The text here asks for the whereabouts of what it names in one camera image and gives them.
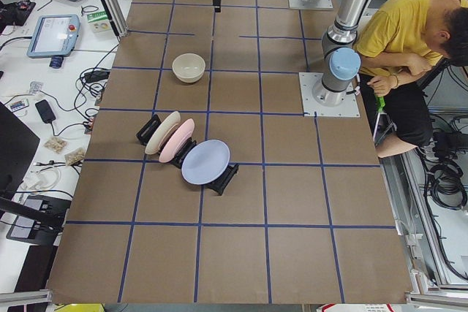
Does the near blue teach pendant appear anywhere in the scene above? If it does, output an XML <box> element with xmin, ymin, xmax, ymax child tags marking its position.
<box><xmin>27</xmin><ymin>14</ymin><xmax>80</xmax><ymax>58</ymax></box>

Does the black plate rack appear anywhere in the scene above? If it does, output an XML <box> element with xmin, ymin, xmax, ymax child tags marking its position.
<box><xmin>136</xmin><ymin>115</ymin><xmax>239</xmax><ymax>195</ymax></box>

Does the cream ceramic bowl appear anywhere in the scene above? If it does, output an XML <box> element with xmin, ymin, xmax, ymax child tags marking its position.
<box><xmin>172</xmin><ymin>53</ymin><xmax>205</xmax><ymax>83</ymax></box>

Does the black monitor stand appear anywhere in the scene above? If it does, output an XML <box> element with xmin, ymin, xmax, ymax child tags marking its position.
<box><xmin>1</xmin><ymin>105</ymin><xmax>71</xmax><ymax>246</ymax></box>

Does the cream plate in rack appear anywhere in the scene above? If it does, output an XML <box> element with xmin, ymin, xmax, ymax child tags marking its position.
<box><xmin>145</xmin><ymin>111</ymin><xmax>181</xmax><ymax>155</ymax></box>

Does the green handled tool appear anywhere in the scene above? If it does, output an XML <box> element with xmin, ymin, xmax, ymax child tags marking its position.
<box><xmin>372</xmin><ymin>96</ymin><xmax>385</xmax><ymax>145</ymax></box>

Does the person in yellow shirt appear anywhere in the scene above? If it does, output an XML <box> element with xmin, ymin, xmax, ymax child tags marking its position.
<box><xmin>354</xmin><ymin>0</ymin><xmax>467</xmax><ymax>158</ymax></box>

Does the black power adapter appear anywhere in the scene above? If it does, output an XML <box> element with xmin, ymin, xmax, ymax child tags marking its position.
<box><xmin>35</xmin><ymin>99</ymin><xmax>56</xmax><ymax>123</ymax></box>

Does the green white small box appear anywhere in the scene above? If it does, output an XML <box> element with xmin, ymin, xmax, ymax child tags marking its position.
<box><xmin>86</xmin><ymin>11</ymin><xmax>112</xmax><ymax>33</ymax></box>

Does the pink plate in rack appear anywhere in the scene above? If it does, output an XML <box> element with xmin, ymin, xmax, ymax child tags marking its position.
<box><xmin>159</xmin><ymin>118</ymin><xmax>195</xmax><ymax>163</ymax></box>

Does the lavender blue plate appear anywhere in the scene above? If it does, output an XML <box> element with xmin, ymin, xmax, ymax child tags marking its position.
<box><xmin>181</xmin><ymin>140</ymin><xmax>230</xmax><ymax>185</ymax></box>

